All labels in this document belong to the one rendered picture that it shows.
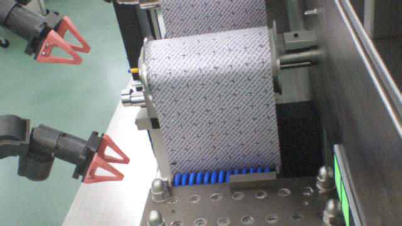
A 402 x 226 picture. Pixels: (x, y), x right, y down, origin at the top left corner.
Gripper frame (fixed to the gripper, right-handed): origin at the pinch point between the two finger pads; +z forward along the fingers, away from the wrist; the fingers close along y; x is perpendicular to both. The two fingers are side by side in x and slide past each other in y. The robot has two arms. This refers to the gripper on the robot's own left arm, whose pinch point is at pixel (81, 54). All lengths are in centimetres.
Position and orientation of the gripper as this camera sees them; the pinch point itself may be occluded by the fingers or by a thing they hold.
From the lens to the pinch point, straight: 100.2
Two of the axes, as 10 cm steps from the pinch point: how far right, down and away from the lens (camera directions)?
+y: -0.8, 5.1, -8.6
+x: 5.1, -7.2, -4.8
